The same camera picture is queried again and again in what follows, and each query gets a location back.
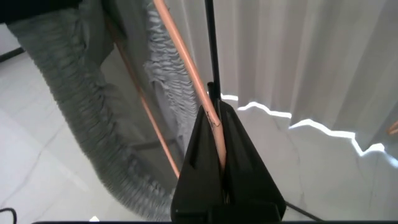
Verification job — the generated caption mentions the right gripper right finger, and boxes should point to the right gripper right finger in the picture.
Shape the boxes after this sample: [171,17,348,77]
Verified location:
[214,100,286,218]

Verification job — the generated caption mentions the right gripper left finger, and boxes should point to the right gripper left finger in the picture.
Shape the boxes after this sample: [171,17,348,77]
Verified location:
[170,105,225,222]

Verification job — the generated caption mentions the white curtain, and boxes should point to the white curtain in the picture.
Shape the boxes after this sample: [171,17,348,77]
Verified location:
[164,0,398,170]

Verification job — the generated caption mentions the black clothes rack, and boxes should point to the black clothes rack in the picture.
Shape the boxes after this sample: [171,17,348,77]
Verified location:
[0,0,222,150]

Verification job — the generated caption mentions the pale grey shorts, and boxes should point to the pale grey shorts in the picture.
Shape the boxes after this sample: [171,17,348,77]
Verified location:
[6,0,200,222]

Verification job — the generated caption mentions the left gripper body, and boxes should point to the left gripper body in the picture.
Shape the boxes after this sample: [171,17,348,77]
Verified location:
[0,0,82,24]

